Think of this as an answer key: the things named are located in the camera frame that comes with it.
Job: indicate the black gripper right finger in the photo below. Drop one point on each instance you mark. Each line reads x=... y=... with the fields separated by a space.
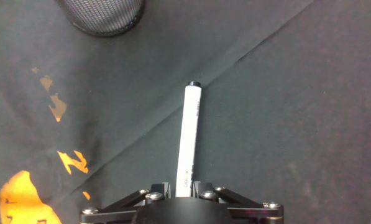
x=250 y=208

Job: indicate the white pen with black cap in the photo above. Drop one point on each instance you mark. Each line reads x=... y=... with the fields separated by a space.
x=188 y=140

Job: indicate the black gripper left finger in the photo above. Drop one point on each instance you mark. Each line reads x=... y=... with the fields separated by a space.
x=117 y=207

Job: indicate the black mesh pen holder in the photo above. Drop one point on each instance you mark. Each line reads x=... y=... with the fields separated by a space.
x=102 y=15

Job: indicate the faded orange sticker flecks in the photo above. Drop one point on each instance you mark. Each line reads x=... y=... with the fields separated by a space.
x=58 y=107

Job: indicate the black cloth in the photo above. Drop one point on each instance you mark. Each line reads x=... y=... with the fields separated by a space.
x=281 y=109

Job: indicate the jagged orange sticker scrap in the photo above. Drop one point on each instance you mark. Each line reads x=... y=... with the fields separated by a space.
x=71 y=163

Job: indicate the large orange sticker piece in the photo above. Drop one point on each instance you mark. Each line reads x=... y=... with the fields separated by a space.
x=20 y=199

